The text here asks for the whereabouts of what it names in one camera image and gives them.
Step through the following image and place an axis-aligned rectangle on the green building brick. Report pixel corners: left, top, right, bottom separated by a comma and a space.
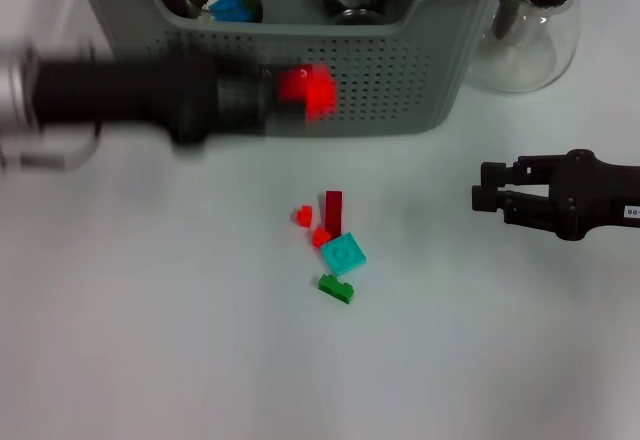
318, 273, 356, 306

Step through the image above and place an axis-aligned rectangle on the blue square building plate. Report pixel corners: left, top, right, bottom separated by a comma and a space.
208, 0, 254, 24

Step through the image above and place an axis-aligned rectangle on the grey-green perforated storage bin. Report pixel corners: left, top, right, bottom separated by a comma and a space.
69, 0, 521, 137

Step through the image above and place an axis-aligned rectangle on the dark red building brick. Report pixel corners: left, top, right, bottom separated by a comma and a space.
324, 189, 346, 237

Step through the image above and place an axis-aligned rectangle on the teal building brick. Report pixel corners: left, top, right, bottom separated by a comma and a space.
319, 231, 368, 278

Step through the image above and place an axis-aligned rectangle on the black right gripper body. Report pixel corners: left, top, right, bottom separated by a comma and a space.
546, 148, 640, 243

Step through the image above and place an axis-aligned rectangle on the glass carafe black lid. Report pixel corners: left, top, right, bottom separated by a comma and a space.
464, 0, 590, 94

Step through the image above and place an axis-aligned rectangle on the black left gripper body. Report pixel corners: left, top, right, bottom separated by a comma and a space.
32, 55, 221, 154

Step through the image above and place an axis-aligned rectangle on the bright red building brick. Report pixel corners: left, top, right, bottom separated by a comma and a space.
276, 62, 338, 127

